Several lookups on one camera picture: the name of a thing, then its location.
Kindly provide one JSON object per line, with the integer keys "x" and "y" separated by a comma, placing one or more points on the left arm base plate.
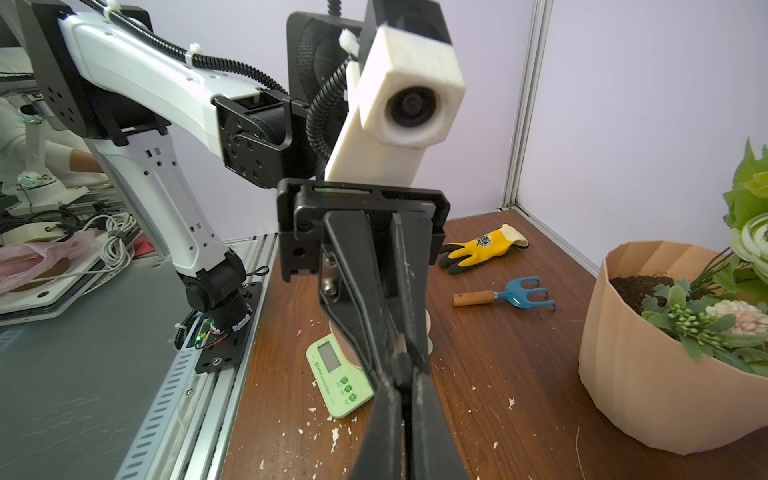
{"x": 194, "y": 334}

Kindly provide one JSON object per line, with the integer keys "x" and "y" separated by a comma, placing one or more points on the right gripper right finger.
{"x": 431, "y": 451}

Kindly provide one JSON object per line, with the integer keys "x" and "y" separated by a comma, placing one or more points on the green electronic scale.
{"x": 343, "y": 387}

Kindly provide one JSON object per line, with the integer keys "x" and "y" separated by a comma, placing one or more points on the green white artificial flowers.
{"x": 722, "y": 313}

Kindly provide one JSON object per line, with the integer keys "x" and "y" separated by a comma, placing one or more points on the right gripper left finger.
{"x": 380, "y": 454}

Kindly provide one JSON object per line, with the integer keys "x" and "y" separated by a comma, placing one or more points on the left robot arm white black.
{"x": 111, "y": 80}

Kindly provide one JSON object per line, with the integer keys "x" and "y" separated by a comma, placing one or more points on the aluminium front rail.
{"x": 187, "y": 429}

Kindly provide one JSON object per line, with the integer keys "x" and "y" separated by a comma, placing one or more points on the pink plastic bag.
{"x": 23, "y": 263}

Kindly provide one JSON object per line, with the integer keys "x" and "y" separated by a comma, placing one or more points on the blue garden hand rake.
{"x": 522, "y": 293}

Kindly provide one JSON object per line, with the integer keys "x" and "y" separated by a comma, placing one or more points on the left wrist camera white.
{"x": 404, "y": 89}

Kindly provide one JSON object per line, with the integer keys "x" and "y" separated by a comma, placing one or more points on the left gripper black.
{"x": 310, "y": 211}

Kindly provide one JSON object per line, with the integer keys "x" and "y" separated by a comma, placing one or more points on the yellow black gardening glove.
{"x": 457, "y": 258}

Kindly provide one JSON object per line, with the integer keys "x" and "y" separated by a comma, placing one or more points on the beige flower pot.
{"x": 643, "y": 381}

